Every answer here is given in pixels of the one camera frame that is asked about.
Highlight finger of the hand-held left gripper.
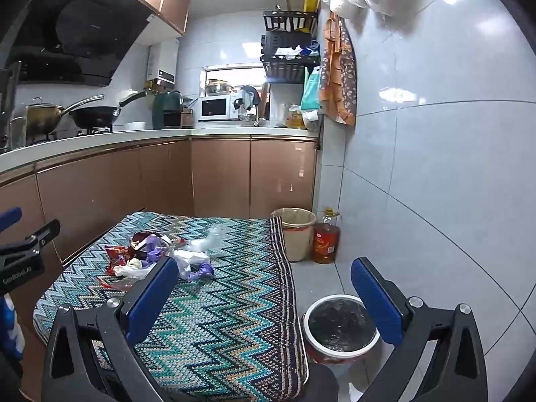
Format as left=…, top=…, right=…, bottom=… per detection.
left=0, top=207, right=23, bottom=232
left=0, top=219, right=62, bottom=260

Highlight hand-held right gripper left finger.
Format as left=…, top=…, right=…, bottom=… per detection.
left=42, top=256, right=181, bottom=402

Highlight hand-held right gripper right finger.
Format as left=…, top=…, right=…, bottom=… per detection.
left=351, top=256, right=489, bottom=402

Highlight small white tissue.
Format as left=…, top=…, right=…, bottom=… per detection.
left=114, top=259, right=148, bottom=279

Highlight round bin with black liner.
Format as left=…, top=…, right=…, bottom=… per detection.
left=302, top=294, right=382, bottom=365

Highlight purple foil wrapper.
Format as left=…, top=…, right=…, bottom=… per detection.
left=139, top=234, right=170, bottom=269

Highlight small purple wrapper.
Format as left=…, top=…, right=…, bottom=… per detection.
left=188, top=264, right=215, bottom=282

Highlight red snack wrapper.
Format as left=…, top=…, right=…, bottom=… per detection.
left=105, top=245, right=131, bottom=277

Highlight clear plastic bag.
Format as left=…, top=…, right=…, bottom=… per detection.
left=188, top=223, right=229, bottom=256

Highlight person's left hand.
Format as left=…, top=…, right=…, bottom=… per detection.
left=0, top=295, right=26, bottom=361

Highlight large cooking oil bottle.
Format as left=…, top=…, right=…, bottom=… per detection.
left=313, top=207, right=341, bottom=265

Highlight zigzag patterned blanket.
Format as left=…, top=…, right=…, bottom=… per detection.
left=32, top=211, right=309, bottom=399

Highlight clear glass jar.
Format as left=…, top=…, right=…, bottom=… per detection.
left=8, top=117, right=28, bottom=150

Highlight beige round plate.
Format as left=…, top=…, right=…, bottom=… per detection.
left=270, top=208, right=318, bottom=263

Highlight gas stove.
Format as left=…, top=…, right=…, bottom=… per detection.
left=25, top=126, right=115, bottom=144

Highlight black wok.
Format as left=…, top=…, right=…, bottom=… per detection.
left=69, top=91, right=147, bottom=129

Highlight brown kitchen base cabinets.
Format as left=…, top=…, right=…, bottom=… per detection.
left=0, top=128, right=322, bottom=344

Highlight green kettle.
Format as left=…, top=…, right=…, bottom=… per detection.
left=152, top=90, right=185, bottom=129

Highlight white plastic bag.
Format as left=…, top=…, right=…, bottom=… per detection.
left=301, top=110, right=321, bottom=132

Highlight white microwave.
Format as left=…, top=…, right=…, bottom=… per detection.
left=198, top=94, right=233, bottom=122

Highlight yellow oil bottle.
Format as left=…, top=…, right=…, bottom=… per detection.
left=285, top=104, right=307, bottom=130

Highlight black range hood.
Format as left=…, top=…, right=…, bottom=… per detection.
left=0, top=0, right=154, bottom=88

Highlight white water heater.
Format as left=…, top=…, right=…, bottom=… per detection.
left=146, top=38, right=180, bottom=85

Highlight teal shopping bag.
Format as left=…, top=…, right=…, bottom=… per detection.
left=300, top=67, right=323, bottom=112

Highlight steel bowls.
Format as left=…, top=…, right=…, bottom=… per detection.
left=205, top=79, right=235, bottom=96

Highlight grey hanging cloth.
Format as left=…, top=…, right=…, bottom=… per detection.
left=233, top=85, right=261, bottom=110

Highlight orange floral apron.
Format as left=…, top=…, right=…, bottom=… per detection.
left=319, top=11, right=358, bottom=127

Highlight window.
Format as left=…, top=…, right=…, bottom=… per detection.
left=200, top=66, right=269, bottom=93

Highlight black shelf rack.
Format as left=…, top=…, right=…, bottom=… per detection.
left=260, top=7, right=323, bottom=85

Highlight yellow film roll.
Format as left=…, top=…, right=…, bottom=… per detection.
left=304, top=0, right=321, bottom=33

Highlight steel pot with handle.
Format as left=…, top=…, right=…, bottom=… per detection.
left=25, top=94, right=105, bottom=143

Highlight brown wall cabinet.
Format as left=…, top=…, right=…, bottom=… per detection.
left=73, top=0, right=193, bottom=37

